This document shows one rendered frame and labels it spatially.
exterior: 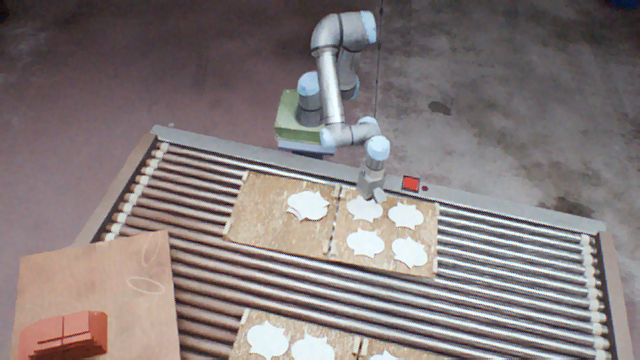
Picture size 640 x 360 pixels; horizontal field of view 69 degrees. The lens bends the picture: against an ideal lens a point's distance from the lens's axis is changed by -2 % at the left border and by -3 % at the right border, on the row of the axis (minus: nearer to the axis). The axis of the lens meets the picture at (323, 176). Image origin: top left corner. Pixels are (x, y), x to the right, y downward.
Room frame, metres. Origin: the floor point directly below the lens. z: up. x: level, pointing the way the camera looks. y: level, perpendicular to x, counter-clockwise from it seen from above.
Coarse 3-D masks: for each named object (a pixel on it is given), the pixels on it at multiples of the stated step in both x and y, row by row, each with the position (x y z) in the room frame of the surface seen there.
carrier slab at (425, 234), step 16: (352, 192) 1.22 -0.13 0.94; (384, 208) 1.15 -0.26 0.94; (416, 208) 1.17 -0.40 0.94; (432, 208) 1.18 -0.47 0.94; (336, 224) 1.05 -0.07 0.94; (352, 224) 1.06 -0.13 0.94; (368, 224) 1.06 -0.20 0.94; (384, 224) 1.07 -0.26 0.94; (432, 224) 1.10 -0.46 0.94; (336, 240) 0.97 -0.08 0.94; (384, 240) 1.00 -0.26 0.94; (416, 240) 1.01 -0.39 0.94; (432, 240) 1.02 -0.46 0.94; (336, 256) 0.90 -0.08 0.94; (352, 256) 0.91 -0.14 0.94; (384, 256) 0.92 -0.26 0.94; (432, 256) 0.95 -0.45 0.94; (400, 272) 0.86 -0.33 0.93; (416, 272) 0.87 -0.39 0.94
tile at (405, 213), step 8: (392, 208) 1.15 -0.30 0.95; (400, 208) 1.15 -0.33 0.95; (408, 208) 1.16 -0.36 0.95; (392, 216) 1.11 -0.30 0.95; (400, 216) 1.11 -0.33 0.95; (408, 216) 1.12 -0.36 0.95; (416, 216) 1.12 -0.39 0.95; (400, 224) 1.07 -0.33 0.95; (408, 224) 1.08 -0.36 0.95; (416, 224) 1.08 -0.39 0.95
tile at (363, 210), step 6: (360, 198) 1.18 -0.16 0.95; (348, 204) 1.14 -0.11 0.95; (354, 204) 1.15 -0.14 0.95; (360, 204) 1.15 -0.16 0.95; (366, 204) 1.15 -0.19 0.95; (372, 204) 1.16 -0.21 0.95; (378, 204) 1.16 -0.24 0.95; (348, 210) 1.12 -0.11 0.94; (354, 210) 1.12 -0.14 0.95; (360, 210) 1.12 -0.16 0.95; (366, 210) 1.12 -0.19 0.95; (372, 210) 1.13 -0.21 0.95; (378, 210) 1.13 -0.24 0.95; (360, 216) 1.09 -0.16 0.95; (366, 216) 1.09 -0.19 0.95; (372, 216) 1.10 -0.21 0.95; (378, 216) 1.10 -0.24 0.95
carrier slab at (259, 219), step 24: (240, 192) 1.16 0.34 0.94; (264, 192) 1.17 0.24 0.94; (288, 192) 1.18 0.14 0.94; (240, 216) 1.04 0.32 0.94; (264, 216) 1.05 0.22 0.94; (288, 216) 1.06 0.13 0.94; (240, 240) 0.93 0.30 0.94; (264, 240) 0.94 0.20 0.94; (288, 240) 0.95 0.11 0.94; (312, 240) 0.96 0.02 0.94
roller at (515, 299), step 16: (128, 208) 1.03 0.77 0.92; (144, 208) 1.04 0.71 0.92; (176, 224) 0.99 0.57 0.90; (192, 224) 0.99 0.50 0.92; (208, 224) 1.00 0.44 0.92; (384, 272) 0.87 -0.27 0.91; (448, 288) 0.83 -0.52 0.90; (464, 288) 0.83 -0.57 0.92; (480, 288) 0.84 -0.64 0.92; (512, 304) 0.79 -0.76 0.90; (528, 304) 0.79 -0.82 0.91; (544, 304) 0.79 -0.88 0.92; (560, 304) 0.80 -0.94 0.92; (592, 320) 0.75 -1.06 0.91
